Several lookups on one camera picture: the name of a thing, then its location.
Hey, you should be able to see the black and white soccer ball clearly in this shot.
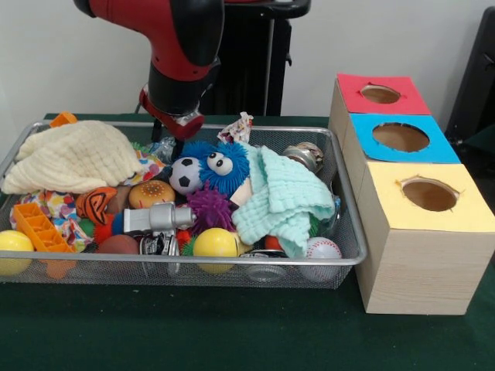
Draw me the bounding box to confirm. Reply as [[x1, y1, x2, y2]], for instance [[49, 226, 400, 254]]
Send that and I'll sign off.
[[169, 157, 202, 195]]

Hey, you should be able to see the crushed clear plastic bottle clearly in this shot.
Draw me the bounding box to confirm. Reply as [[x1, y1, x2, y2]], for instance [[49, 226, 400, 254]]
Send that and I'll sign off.
[[148, 135, 178, 165]]

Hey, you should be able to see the long orange toy brick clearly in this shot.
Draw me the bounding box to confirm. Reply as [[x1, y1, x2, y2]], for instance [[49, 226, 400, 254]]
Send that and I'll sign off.
[[10, 203, 78, 279]]

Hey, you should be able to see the shallow clear mesh bin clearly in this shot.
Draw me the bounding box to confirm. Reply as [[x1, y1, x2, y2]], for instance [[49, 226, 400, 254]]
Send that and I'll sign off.
[[0, 119, 368, 289]]

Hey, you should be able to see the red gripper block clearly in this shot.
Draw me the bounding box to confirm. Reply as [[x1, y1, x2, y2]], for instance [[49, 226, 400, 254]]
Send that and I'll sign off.
[[138, 84, 205, 158]]

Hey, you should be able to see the blue spiky toy with eyes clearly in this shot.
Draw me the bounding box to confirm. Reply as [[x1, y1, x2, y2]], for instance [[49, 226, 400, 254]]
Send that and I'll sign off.
[[198, 141, 251, 193]]

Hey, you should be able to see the dark green tablecloth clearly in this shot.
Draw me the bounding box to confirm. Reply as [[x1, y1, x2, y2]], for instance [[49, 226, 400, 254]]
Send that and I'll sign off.
[[0, 112, 495, 371]]

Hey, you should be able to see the black chair back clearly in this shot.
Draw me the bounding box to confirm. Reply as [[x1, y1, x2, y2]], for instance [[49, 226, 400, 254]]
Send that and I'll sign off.
[[444, 6, 495, 146]]

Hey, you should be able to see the white toy baseball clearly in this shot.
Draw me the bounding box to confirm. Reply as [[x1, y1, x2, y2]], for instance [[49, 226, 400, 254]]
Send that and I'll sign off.
[[299, 237, 343, 281]]

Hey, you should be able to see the yellow ball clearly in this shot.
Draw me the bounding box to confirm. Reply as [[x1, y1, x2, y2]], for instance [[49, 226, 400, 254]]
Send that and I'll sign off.
[[0, 230, 36, 276], [192, 227, 240, 271]]

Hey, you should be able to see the mint green waffle cloth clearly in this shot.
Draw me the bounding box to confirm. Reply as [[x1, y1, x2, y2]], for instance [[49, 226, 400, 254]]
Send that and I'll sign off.
[[231, 145, 336, 259]]

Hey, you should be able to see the toy burger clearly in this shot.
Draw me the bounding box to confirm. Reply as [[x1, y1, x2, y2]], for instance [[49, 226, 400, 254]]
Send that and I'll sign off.
[[128, 180, 176, 212]]

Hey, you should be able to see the silver plastic toy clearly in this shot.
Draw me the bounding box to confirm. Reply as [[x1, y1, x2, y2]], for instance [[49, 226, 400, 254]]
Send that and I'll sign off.
[[123, 203, 196, 236]]

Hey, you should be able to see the cream waffle cloth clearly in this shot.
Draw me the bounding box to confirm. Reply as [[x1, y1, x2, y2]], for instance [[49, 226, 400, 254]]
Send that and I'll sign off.
[[2, 120, 146, 194]]

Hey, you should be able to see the wooden box with three holes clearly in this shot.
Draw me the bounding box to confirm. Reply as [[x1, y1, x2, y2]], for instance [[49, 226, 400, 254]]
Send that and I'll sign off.
[[328, 73, 495, 316]]

